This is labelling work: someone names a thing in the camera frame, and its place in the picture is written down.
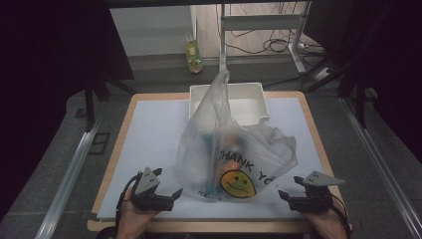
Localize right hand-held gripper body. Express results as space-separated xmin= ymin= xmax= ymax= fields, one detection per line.
xmin=288 ymin=170 xmax=346 ymax=214

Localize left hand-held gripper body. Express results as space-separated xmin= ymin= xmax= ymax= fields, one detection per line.
xmin=130 ymin=167 xmax=175 ymax=213

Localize translucent white plastic bag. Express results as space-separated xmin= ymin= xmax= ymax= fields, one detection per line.
xmin=175 ymin=68 xmax=299 ymax=203

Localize white plastic bin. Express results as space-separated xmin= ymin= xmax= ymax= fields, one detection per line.
xmin=188 ymin=82 xmax=271 ymax=127

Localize person's right hand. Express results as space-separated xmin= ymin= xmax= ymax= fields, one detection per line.
xmin=303 ymin=204 xmax=349 ymax=239

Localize person's left hand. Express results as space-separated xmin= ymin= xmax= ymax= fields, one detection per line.
xmin=115 ymin=188 xmax=160 ymax=239

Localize pale blue table mat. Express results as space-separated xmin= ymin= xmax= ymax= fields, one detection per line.
xmin=96 ymin=98 xmax=328 ymax=222

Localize black stand legs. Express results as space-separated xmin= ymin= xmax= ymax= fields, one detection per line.
xmin=83 ymin=73 xmax=137 ymax=132
xmin=337 ymin=74 xmax=380 ymax=129

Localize white power strip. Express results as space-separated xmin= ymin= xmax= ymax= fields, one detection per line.
xmin=313 ymin=67 xmax=333 ymax=83

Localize yellow-green drink bottle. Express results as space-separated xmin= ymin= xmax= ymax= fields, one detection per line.
xmin=184 ymin=31 xmax=204 ymax=75

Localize dark curtain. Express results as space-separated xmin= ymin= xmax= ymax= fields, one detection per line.
xmin=0 ymin=0 xmax=135 ymax=220
xmin=303 ymin=0 xmax=422 ymax=163

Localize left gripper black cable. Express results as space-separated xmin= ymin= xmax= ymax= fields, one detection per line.
xmin=114 ymin=172 xmax=143 ymax=231

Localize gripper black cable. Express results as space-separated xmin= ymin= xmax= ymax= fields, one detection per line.
xmin=331 ymin=193 xmax=353 ymax=239
xmin=114 ymin=172 xmax=143 ymax=231

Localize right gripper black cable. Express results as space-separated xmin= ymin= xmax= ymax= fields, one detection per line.
xmin=331 ymin=193 xmax=353 ymax=239

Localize aluminium floor rail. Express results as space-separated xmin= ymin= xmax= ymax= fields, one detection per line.
xmin=340 ymin=97 xmax=422 ymax=239
xmin=34 ymin=112 xmax=105 ymax=239

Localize black floor cables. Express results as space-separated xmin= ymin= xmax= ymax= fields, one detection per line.
xmin=228 ymin=2 xmax=302 ymax=56

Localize white metal desk frame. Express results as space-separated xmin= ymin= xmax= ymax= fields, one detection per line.
xmin=218 ymin=2 xmax=309 ymax=77

